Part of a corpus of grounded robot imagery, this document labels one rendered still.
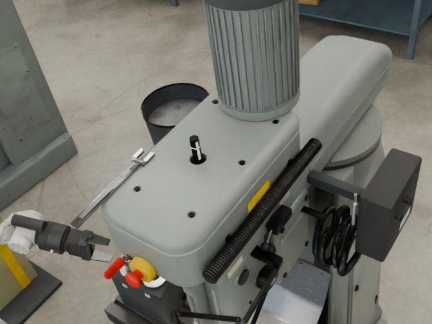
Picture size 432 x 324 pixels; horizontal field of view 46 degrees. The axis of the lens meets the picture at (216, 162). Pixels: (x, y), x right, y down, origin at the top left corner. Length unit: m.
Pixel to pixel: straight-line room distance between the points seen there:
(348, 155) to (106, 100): 3.47
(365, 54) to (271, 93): 0.57
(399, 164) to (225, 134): 0.44
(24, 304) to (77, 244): 1.92
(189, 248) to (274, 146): 0.31
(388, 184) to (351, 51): 0.54
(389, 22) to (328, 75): 3.45
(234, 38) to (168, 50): 4.24
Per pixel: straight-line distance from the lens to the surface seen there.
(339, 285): 1.94
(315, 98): 1.47
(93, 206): 1.07
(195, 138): 1.07
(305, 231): 1.54
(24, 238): 1.61
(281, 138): 1.15
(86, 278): 3.43
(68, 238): 1.57
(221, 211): 1.01
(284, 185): 1.15
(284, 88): 1.16
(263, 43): 1.08
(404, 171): 1.31
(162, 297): 1.85
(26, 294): 3.49
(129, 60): 5.30
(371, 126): 1.69
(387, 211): 1.23
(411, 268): 3.27
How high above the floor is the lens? 2.64
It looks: 43 degrees down
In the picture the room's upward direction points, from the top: 10 degrees counter-clockwise
